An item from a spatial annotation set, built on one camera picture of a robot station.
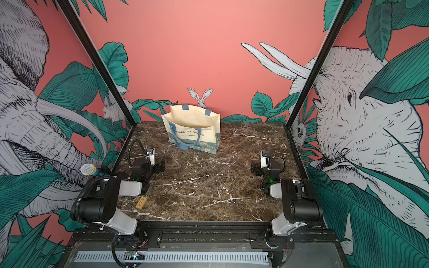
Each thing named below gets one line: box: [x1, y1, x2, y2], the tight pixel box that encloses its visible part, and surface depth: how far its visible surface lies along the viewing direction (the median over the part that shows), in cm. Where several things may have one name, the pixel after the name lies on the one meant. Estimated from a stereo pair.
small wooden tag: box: [135, 195, 148, 210], surface depth 85 cm
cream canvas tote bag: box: [160, 103, 221, 155], surface depth 103 cm
